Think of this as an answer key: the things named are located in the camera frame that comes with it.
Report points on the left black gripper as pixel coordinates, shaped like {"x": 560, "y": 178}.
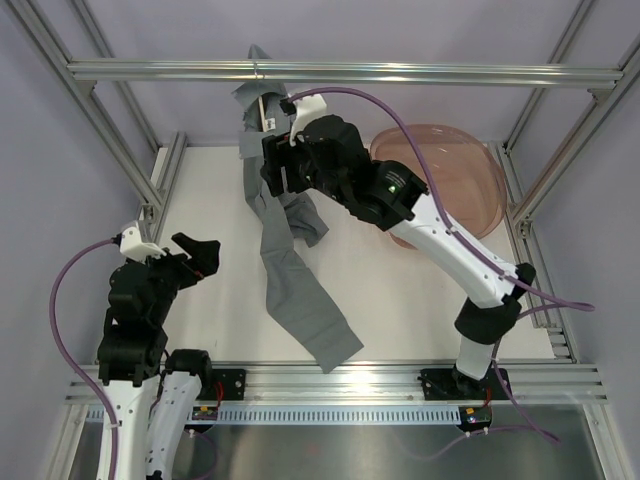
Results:
{"x": 203, "y": 262}

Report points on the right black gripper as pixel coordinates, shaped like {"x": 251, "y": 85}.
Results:
{"x": 277, "y": 153}

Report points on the cream plastic hanger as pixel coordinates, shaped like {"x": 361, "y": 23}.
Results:
{"x": 260, "y": 99}

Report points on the grey button shirt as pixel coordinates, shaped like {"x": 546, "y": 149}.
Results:
{"x": 294, "y": 297}

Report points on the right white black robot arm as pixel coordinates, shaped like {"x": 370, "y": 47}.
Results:
{"x": 330, "y": 157}

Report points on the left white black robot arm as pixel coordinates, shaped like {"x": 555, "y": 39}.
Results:
{"x": 148, "y": 395}

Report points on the pink translucent plastic basin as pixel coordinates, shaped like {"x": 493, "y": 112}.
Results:
{"x": 469, "y": 180}

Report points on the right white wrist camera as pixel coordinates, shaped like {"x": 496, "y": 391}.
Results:
{"x": 304, "y": 110}

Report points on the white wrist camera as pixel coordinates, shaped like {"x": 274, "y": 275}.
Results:
{"x": 304, "y": 110}
{"x": 135, "y": 245}

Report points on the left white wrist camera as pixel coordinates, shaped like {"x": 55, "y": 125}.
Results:
{"x": 135, "y": 245}

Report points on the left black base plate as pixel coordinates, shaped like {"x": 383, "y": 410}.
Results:
{"x": 227, "y": 384}

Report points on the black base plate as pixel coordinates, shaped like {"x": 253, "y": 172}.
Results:
{"x": 227, "y": 384}
{"x": 448, "y": 384}

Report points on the aluminium hanging rail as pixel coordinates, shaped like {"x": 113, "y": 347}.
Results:
{"x": 535, "y": 76}

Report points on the aluminium frame structure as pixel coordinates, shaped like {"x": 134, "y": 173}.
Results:
{"x": 53, "y": 51}

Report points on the white slotted cable duct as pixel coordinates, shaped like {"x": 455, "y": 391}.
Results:
{"x": 326, "y": 415}

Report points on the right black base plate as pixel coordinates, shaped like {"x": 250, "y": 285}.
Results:
{"x": 448, "y": 384}

